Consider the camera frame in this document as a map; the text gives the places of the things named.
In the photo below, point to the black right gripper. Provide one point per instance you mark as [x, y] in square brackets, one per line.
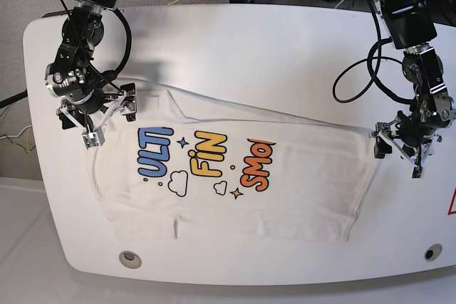
[98, 107]

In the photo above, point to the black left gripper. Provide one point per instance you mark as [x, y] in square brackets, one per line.
[390, 137]

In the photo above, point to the white printed T-shirt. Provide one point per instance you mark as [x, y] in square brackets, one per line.
[228, 167]

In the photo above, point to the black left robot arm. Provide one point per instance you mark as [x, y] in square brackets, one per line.
[408, 25]

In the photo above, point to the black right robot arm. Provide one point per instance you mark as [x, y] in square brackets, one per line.
[72, 75]

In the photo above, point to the red triangle sticker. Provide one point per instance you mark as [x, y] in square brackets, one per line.
[452, 207]

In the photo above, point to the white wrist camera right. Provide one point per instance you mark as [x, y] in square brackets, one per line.
[93, 139]

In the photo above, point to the table cable grommet hole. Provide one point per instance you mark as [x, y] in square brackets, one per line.
[433, 252]

